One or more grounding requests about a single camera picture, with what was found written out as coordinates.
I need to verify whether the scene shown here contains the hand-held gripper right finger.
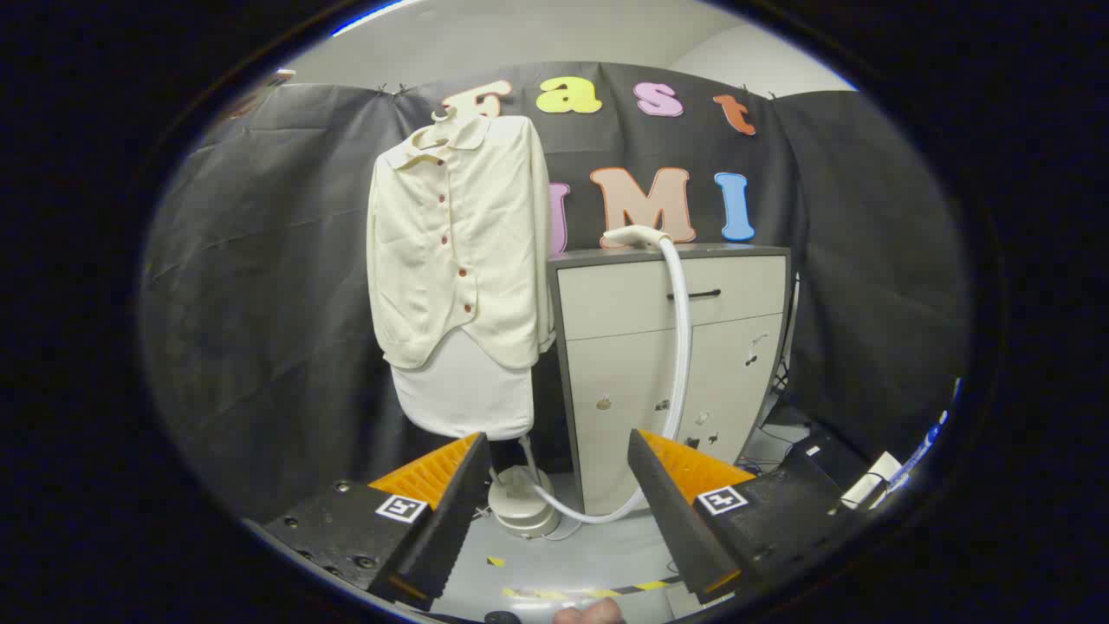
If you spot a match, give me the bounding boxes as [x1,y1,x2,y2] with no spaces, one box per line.
[627,428,848,606]

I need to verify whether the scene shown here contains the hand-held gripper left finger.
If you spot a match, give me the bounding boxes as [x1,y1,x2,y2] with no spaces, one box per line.
[260,432,493,612]

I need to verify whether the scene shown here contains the white garment steamer base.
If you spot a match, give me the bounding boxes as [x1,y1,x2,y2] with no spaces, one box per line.
[488,433,562,539]

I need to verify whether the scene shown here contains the white garment steamer hose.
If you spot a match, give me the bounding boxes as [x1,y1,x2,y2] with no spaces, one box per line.
[520,234,694,525]

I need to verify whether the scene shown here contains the cream button-up shirt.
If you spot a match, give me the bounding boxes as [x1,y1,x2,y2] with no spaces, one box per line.
[366,115,556,371]

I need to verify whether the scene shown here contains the white garment steamer head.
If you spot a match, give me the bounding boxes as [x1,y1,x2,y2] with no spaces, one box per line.
[600,224,675,252]

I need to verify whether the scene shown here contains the cream clothes hanger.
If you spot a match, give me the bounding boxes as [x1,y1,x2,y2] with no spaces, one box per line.
[429,102,476,150]

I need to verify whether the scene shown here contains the yellow and black floor tape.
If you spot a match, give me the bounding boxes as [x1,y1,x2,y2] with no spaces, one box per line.
[503,577,685,601]

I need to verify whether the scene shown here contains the black box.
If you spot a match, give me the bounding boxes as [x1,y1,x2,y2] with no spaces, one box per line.
[784,429,872,504]

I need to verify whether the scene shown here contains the grey and cream cabinet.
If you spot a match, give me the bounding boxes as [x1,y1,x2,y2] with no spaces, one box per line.
[548,244,792,517]

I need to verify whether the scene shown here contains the white flat box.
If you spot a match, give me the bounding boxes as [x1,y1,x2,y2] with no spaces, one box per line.
[840,451,904,510]

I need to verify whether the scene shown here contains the bundle of dark cables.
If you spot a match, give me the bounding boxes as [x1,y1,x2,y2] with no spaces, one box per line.
[741,403,811,476]

